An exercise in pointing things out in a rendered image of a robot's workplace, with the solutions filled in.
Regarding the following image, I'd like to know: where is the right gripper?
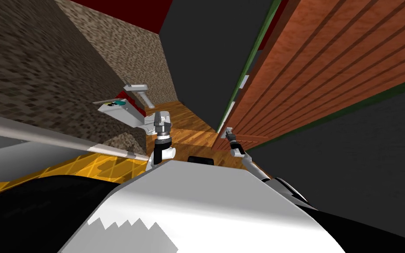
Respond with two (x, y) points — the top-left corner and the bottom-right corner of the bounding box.
(225, 128), (239, 148)

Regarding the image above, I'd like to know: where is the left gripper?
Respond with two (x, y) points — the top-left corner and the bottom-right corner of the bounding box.
(154, 119), (172, 138)

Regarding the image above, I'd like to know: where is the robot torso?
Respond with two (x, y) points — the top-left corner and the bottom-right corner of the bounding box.
(58, 155), (347, 253)

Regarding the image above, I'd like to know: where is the orange wooden slatted door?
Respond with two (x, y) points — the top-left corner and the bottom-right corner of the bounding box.
(211, 0), (405, 152)

